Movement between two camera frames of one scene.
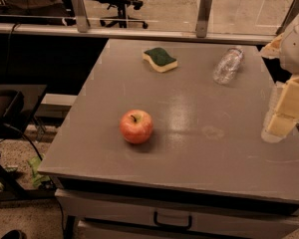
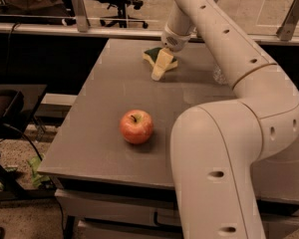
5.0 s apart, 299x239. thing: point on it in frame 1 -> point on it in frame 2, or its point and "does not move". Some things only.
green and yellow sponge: [159, 60] does not move
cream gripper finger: [290, 103] -> [164, 59]
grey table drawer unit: [107, 209] does not move
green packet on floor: [37, 180] does not move
